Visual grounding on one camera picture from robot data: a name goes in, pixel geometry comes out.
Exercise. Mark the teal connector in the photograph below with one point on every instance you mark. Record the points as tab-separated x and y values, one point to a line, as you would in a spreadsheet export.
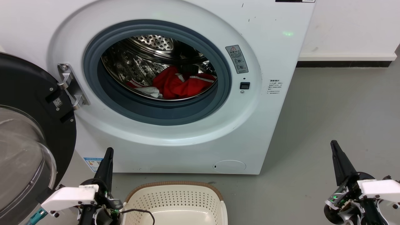
37	217

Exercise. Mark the white and black baseboard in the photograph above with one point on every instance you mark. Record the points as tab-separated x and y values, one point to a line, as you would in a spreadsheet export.
343	61

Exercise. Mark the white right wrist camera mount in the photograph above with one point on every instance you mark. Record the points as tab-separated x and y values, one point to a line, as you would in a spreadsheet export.
382	189

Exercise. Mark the black door latch slot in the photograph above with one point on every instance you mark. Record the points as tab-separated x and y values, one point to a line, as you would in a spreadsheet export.
245	85

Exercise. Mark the black washing machine door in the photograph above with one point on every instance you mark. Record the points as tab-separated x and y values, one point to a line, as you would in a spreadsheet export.
28	90

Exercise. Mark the black control panel strip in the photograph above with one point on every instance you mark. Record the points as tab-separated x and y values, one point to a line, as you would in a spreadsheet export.
295	1

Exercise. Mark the perforated steel drum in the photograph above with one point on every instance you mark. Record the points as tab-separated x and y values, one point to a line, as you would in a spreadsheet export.
134	65

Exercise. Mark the metal door hinge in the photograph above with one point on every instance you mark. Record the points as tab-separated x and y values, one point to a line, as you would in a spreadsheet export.
71	87

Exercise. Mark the red garment with white stripes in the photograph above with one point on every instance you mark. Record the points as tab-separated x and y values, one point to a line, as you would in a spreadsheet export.
178	86

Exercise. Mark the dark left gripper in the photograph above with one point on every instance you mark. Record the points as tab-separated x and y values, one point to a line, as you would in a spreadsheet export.
106	215

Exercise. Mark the blue energy label sticker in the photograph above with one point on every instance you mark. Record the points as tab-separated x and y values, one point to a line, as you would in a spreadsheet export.
92	164

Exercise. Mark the white front-load washing machine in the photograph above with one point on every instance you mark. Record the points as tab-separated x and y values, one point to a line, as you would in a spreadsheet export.
193	147

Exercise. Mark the grey rubber door gasket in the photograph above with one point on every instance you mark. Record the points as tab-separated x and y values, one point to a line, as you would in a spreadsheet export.
156	114

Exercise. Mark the grey warning sticker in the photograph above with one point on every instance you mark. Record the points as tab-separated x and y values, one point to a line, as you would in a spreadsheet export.
237	59

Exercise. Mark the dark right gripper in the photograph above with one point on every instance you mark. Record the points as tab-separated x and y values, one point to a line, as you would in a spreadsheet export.
350	203

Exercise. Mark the small printed text label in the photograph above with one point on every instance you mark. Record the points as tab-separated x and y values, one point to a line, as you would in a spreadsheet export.
275	86

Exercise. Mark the cream perforated laundry basket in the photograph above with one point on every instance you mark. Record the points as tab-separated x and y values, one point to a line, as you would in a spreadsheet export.
175	200

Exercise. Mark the QR code sticker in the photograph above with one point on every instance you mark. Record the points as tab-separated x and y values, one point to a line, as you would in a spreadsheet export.
57	102

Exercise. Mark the round filter cover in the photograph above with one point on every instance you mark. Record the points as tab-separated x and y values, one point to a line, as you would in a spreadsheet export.
229	166

